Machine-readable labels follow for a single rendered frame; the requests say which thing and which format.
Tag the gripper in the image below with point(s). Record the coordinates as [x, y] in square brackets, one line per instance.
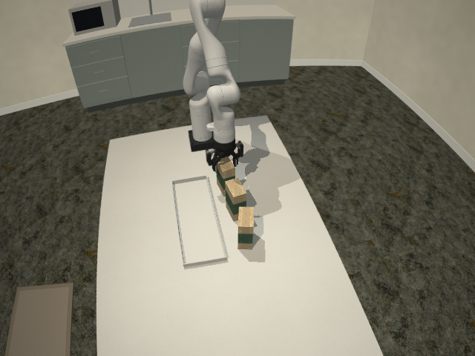
[224, 146]

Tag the tan green-banded coffee pack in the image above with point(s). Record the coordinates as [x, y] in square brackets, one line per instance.
[235, 191]
[225, 170]
[245, 230]

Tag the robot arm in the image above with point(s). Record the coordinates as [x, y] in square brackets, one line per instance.
[208, 63]

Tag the white shallow tray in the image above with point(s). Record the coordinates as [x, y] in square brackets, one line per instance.
[198, 222]

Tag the grey kitchen cabinet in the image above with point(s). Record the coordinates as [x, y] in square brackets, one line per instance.
[148, 63]

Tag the white table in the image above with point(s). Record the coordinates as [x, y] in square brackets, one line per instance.
[222, 304]

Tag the grey sink basin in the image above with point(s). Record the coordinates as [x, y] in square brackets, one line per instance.
[150, 20]

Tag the grey faucet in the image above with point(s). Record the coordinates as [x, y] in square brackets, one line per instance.
[150, 7]

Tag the beige microwave oven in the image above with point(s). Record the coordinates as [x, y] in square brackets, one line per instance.
[92, 18]

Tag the brown rectangular mat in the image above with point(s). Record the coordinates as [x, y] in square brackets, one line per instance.
[37, 322]

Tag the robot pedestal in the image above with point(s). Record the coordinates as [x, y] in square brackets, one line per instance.
[198, 145]

